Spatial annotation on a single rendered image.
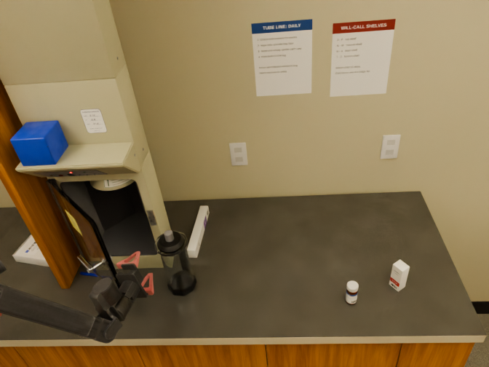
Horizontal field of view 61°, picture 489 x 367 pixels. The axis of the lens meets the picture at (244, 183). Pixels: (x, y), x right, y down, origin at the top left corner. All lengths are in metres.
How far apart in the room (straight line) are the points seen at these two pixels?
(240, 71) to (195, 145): 0.38
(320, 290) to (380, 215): 0.47
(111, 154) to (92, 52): 0.28
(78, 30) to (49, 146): 0.32
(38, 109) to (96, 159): 0.22
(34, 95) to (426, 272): 1.39
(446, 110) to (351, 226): 0.58
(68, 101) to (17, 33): 0.21
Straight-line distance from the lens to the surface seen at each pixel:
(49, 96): 1.31
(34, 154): 1.30
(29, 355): 1.82
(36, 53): 1.27
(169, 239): 1.39
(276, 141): 1.75
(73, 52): 1.22
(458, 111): 1.83
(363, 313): 1.48
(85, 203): 1.64
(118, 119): 1.27
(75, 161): 1.28
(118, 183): 1.45
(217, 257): 1.64
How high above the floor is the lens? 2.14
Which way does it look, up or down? 38 degrees down
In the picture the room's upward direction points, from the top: 6 degrees counter-clockwise
